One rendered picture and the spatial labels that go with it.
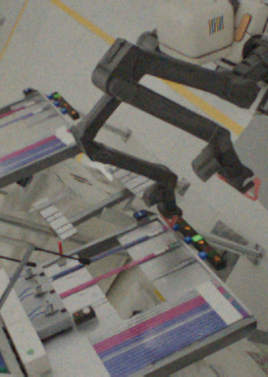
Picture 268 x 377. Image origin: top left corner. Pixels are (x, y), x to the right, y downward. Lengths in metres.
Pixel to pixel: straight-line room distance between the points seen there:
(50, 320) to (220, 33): 1.08
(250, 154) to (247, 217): 0.77
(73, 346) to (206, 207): 1.52
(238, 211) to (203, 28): 1.65
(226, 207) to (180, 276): 1.08
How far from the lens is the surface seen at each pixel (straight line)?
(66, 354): 2.12
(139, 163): 2.22
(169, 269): 2.33
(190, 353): 2.05
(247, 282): 3.11
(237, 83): 1.66
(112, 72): 1.46
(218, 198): 3.37
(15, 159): 3.19
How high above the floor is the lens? 2.39
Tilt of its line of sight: 37 degrees down
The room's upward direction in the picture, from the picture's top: 73 degrees counter-clockwise
